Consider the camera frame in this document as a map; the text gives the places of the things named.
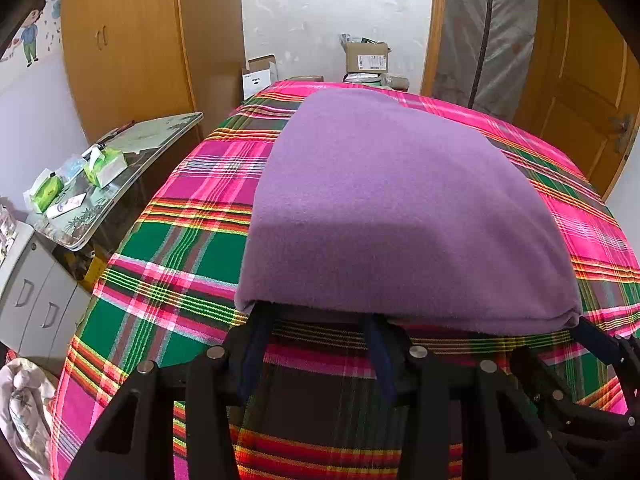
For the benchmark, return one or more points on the cartoon boy wall sticker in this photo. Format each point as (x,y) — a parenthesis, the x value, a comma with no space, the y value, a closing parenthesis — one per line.
(41,31)

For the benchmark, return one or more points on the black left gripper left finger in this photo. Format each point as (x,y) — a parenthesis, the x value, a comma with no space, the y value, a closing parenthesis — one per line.
(253,339)

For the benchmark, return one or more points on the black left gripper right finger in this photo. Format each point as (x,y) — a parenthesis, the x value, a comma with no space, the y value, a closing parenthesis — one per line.
(384,355)

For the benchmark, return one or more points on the blue tissue pack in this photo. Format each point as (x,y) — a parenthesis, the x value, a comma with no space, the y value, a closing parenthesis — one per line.
(71,168)

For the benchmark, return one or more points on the white drawer cabinet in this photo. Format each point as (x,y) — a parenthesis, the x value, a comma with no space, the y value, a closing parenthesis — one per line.
(41,304)

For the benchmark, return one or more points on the orange wooden wardrobe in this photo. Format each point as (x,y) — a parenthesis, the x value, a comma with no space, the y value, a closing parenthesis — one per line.
(135,60)

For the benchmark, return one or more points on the floral white crumpled cloth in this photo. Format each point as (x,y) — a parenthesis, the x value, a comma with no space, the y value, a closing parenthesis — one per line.
(27,398)

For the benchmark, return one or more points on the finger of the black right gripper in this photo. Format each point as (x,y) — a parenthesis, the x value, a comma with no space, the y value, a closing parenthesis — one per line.
(603,346)

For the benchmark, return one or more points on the small white cardboard box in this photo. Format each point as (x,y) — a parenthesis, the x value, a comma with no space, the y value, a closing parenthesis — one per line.
(260,73)

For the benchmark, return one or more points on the white toothpaste box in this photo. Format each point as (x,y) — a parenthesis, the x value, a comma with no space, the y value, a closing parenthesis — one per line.
(60,207)

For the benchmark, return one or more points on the orange wooden door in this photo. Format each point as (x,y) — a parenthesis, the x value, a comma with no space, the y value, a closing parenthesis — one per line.
(581,93)

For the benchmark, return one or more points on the purple fleece garment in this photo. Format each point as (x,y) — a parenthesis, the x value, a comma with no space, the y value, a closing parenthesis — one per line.
(367,206)

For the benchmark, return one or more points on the colourful plaid bed sheet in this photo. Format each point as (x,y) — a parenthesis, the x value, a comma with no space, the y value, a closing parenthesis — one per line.
(166,295)

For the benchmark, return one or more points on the grey plastic door curtain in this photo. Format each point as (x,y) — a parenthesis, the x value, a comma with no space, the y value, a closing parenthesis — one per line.
(484,54)

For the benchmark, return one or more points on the brown cardboard box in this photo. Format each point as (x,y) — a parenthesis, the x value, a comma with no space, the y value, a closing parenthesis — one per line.
(363,55)

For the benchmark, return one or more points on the green tissue pack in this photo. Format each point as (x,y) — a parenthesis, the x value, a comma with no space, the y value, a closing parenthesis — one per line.
(43,191)
(104,165)

